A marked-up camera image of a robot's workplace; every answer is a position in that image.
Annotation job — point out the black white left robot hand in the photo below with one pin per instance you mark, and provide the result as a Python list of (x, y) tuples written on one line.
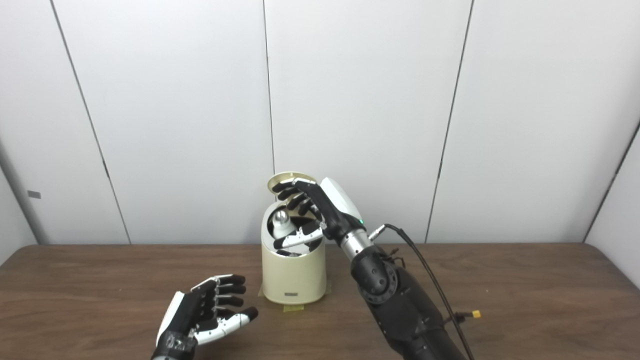
[(187, 315)]

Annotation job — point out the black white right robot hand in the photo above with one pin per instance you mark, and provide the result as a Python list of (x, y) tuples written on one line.
[(335, 210)]

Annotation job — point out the small white plastic bottle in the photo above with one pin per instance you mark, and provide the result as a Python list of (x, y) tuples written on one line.
[(281, 222)]

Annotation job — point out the cream-colored lidded bin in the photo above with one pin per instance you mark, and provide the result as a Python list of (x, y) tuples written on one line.
[(292, 275)]

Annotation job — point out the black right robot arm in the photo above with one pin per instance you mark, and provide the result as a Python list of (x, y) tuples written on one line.
[(400, 305)]

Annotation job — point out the small grey wall label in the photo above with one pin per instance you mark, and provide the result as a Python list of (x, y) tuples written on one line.
[(34, 194)]

